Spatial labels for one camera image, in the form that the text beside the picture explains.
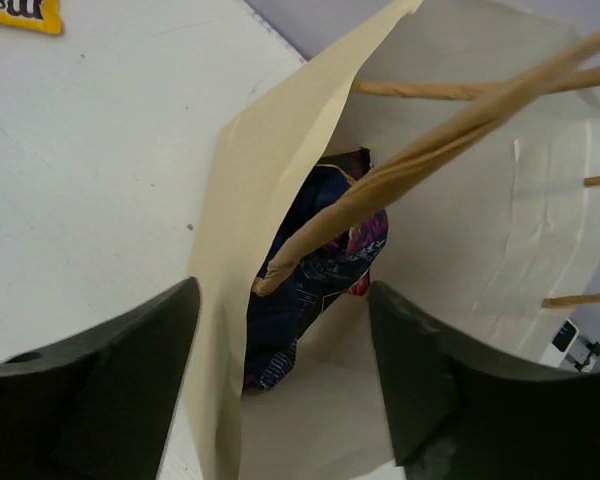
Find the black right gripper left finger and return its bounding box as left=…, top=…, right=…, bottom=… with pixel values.
left=0, top=277, right=200, bottom=479

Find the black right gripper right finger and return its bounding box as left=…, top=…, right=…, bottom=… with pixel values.
left=368, top=281, right=600, bottom=480

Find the beige paper bag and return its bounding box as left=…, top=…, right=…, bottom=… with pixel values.
left=182, top=1, right=600, bottom=479

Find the yellow M&M's packet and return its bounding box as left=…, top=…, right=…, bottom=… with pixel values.
left=0, top=0, right=63, bottom=35

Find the aluminium table frame rail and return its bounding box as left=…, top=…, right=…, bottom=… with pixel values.
left=540, top=319, right=600, bottom=373

